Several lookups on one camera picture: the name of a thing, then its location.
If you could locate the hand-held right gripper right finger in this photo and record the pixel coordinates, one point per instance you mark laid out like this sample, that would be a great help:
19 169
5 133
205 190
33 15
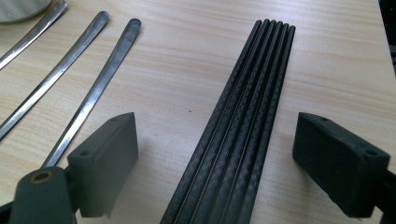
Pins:
339 161

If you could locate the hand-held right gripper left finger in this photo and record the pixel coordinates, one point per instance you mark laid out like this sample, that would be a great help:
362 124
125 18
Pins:
106 161

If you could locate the metal spoon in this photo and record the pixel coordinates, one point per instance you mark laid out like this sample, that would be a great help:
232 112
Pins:
31 32
99 87
56 74

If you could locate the row of black chopsticks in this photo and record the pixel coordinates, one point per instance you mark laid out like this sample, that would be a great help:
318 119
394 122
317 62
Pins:
243 124

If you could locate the black stand base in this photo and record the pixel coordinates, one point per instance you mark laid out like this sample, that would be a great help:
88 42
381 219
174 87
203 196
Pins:
388 18

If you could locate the white cup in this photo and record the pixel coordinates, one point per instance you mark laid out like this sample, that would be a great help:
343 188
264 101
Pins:
18 9

